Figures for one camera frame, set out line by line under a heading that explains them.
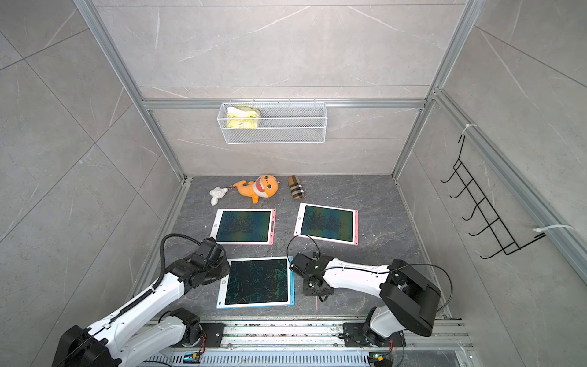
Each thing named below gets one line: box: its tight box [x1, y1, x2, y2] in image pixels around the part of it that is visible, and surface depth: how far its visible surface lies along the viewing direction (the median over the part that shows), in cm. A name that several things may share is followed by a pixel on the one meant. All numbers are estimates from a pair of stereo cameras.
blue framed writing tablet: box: [216, 256, 296, 310], surface depth 85 cm
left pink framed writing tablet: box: [209, 208, 277, 245], surface depth 103 cm
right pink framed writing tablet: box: [293, 202, 359, 246], surface depth 103 cm
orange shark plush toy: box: [233, 175, 279, 204], surface depth 109 cm
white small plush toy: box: [209, 185, 229, 206], surface depth 112 cm
